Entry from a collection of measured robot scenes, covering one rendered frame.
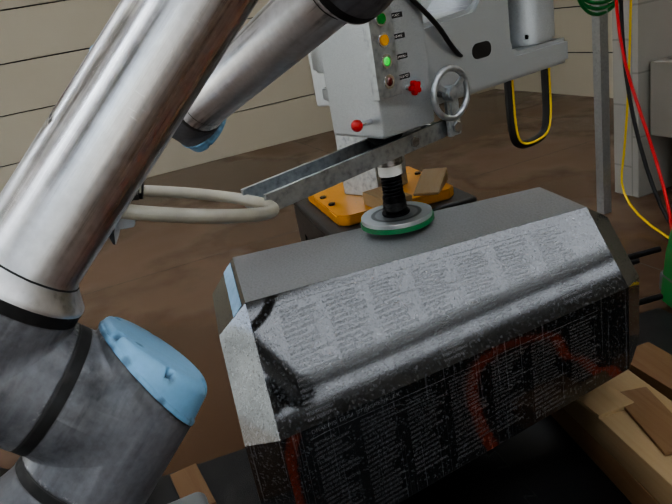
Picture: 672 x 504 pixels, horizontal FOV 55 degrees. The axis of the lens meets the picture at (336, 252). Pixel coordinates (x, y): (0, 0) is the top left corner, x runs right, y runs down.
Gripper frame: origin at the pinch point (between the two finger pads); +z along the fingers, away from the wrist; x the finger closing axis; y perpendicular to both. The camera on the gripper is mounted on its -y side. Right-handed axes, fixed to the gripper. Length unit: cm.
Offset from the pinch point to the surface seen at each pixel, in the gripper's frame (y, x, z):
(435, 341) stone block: 58, 55, 24
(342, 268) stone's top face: 30, 58, 10
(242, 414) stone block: 17, 31, 44
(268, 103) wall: -291, 611, -58
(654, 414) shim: 115, 106, 49
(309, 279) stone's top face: 23, 51, 13
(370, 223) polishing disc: 30, 77, 0
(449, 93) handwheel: 49, 75, -38
